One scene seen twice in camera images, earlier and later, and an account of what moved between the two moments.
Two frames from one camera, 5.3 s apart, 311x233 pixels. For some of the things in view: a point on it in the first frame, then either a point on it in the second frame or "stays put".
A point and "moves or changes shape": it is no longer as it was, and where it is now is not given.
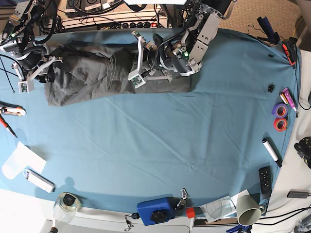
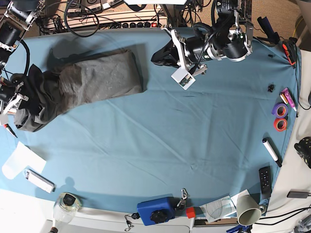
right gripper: (30, 58) → (31, 99)
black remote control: (265, 181) stays put
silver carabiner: (184, 193) stays put
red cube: (190, 212) stays put
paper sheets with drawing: (222, 208) stays put
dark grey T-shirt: (89, 72) moves or changes shape
